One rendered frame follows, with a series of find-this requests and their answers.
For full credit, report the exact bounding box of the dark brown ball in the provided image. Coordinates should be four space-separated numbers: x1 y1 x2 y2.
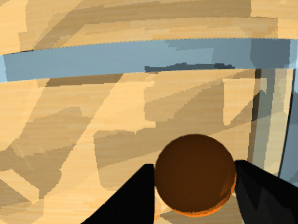
154 133 237 217

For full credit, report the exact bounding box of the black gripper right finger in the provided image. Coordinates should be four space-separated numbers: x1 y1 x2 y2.
234 159 298 224

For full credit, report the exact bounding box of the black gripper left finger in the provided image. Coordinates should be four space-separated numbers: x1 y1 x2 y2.
81 164 156 224

